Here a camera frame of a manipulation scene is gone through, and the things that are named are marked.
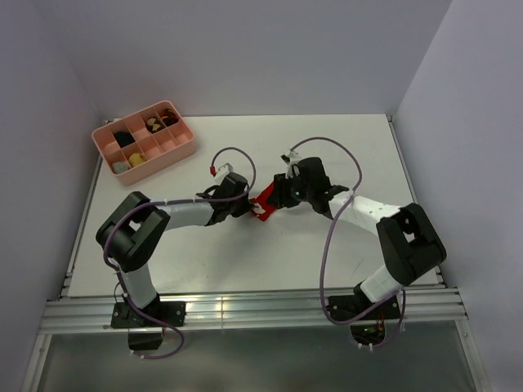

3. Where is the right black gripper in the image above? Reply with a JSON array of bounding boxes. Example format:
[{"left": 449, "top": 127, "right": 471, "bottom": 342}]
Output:
[{"left": 265, "top": 171, "right": 314, "bottom": 210}]

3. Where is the red Santa sock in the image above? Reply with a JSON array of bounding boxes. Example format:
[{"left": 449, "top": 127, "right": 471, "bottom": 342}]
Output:
[{"left": 250, "top": 182, "right": 276, "bottom": 221}]

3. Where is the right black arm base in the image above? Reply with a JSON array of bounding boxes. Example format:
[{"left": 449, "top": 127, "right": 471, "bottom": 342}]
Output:
[{"left": 327, "top": 292, "right": 406, "bottom": 351}]

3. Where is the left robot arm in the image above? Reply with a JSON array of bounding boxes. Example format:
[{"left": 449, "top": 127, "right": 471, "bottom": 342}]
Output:
[{"left": 96, "top": 172, "right": 250, "bottom": 326}]

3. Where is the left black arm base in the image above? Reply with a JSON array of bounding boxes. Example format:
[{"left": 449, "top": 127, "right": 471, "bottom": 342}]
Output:
[{"left": 110, "top": 301, "right": 186, "bottom": 359}]

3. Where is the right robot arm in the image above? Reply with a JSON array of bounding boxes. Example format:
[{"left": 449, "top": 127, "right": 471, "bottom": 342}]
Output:
[{"left": 267, "top": 152, "right": 447, "bottom": 319}]

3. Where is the dark red-black rolled sock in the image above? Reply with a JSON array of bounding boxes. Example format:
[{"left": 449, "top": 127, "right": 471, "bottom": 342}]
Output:
[{"left": 160, "top": 109, "right": 179, "bottom": 127}]

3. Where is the pink plastic divided organizer box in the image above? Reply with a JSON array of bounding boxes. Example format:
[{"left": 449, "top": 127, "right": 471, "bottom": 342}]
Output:
[{"left": 92, "top": 100, "right": 197, "bottom": 186}]

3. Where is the brown and cream rolled sock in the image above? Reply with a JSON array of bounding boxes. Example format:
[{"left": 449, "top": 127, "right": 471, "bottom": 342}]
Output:
[{"left": 145, "top": 116, "right": 164, "bottom": 134}]

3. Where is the yellow rolled sock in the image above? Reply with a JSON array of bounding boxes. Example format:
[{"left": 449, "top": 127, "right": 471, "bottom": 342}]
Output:
[{"left": 127, "top": 153, "right": 147, "bottom": 167}]

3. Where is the grey rolled sock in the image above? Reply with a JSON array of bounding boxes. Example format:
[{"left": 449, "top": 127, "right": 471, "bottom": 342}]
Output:
[{"left": 112, "top": 162, "right": 129, "bottom": 175}]

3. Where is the black rolled sock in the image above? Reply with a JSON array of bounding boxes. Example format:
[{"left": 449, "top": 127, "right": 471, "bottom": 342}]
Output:
[{"left": 114, "top": 131, "right": 135, "bottom": 149}]

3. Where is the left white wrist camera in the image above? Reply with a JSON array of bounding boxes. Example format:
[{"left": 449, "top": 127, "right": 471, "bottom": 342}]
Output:
[{"left": 210, "top": 163, "right": 234, "bottom": 185}]

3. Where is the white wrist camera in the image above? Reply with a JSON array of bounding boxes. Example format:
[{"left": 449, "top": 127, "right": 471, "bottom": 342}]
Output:
[
  {"left": 280, "top": 149, "right": 302, "bottom": 179},
  {"left": 210, "top": 163, "right": 234, "bottom": 185}
]

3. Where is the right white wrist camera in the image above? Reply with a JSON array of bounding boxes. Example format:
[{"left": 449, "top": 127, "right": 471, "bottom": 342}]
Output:
[{"left": 280, "top": 149, "right": 302, "bottom": 179}]

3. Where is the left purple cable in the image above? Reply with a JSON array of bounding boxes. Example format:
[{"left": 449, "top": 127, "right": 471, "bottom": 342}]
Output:
[{"left": 104, "top": 146, "right": 257, "bottom": 360}]

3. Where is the aluminium front frame rail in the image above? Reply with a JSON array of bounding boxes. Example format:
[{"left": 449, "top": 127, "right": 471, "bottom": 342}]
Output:
[{"left": 38, "top": 287, "right": 467, "bottom": 335}]

